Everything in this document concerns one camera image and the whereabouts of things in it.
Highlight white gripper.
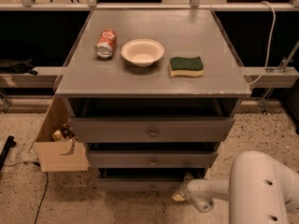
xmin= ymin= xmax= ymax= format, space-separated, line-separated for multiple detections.
xmin=172 ymin=172 xmax=203 ymax=203

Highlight grey bottom drawer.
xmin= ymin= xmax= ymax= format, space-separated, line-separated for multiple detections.
xmin=98 ymin=168 xmax=206 ymax=191

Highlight grey drawer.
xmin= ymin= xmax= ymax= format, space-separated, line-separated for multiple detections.
xmin=88 ymin=150 xmax=218 ymax=168
xmin=98 ymin=168 xmax=206 ymax=191
xmin=69 ymin=118 xmax=235 ymax=143

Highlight grey middle drawer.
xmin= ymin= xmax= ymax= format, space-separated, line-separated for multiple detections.
xmin=88 ymin=150 xmax=218 ymax=168

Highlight grey drawer cabinet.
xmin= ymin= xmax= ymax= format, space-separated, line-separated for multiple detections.
xmin=53 ymin=8 xmax=252 ymax=192

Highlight grey top drawer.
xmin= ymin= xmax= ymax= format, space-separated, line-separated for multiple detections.
xmin=69 ymin=118 xmax=235 ymax=143

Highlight green yellow sponge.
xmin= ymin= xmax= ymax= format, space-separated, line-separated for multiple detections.
xmin=169 ymin=56 xmax=204 ymax=77

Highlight items inside cardboard box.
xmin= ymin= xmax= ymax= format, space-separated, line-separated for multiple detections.
xmin=51 ymin=123 xmax=76 ymax=142

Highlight cardboard box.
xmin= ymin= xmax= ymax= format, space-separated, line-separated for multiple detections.
xmin=34 ymin=96 xmax=89 ymax=172

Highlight white paper bowl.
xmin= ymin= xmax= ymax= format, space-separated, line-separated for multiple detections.
xmin=121 ymin=39 xmax=164 ymax=67

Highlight orange soda can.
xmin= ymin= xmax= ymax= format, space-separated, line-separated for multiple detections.
xmin=95 ymin=29 xmax=118 ymax=59

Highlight black object on floor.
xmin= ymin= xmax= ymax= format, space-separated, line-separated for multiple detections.
xmin=0 ymin=135 xmax=16 ymax=171

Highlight black item on shelf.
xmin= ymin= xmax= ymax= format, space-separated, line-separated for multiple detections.
xmin=0 ymin=59 xmax=38 ymax=76

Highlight white hanging cable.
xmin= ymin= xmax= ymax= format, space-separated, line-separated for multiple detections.
xmin=248 ymin=0 xmax=278 ymax=87

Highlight black floor cable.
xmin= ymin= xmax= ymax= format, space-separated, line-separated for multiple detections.
xmin=2 ymin=161 xmax=50 ymax=224

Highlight metal frame rail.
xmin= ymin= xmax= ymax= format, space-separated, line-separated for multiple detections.
xmin=0 ymin=2 xmax=299 ymax=12

